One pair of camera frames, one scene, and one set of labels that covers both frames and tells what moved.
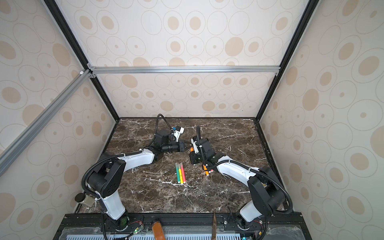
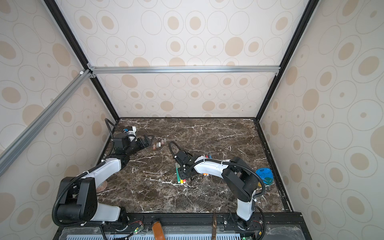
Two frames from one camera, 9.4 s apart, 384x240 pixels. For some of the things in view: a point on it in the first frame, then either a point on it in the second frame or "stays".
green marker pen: [176, 166] stays
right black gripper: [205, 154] → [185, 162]
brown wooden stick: [214, 228] stays
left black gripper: [181, 145] → [143, 145]
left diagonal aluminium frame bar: [11, 153] stays
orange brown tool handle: [158, 231] stays
